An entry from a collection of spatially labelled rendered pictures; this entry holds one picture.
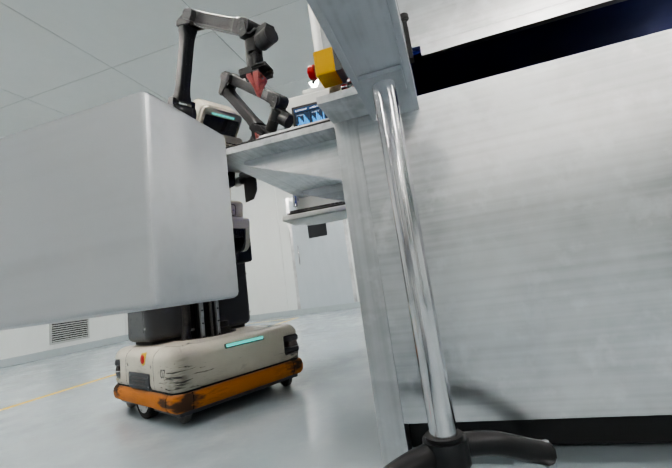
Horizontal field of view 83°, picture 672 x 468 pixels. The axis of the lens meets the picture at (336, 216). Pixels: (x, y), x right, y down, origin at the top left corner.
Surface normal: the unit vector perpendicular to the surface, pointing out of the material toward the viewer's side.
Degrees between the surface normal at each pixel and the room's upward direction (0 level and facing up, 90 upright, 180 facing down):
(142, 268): 90
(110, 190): 90
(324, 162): 90
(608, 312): 90
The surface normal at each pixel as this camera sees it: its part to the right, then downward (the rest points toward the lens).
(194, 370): 0.72, -0.22
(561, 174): -0.29, -0.13
